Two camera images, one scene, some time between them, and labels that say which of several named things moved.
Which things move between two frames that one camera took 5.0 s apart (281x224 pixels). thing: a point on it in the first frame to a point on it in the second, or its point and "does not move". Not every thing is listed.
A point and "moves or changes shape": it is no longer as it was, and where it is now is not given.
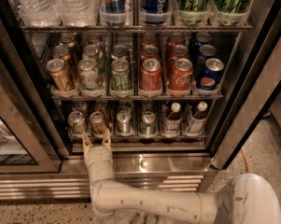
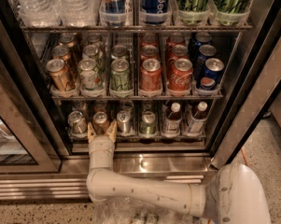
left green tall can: [194, 4] does not move
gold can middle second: [63, 52] does not move
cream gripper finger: [86, 144] to [90, 132]
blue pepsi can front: [212, 74] does not move
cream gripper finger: [107, 139] to [112, 131]
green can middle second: [119, 51] does not move
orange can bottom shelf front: [97, 121] moves or changes shape
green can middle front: [119, 75] does not move
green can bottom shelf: [147, 123] does not move
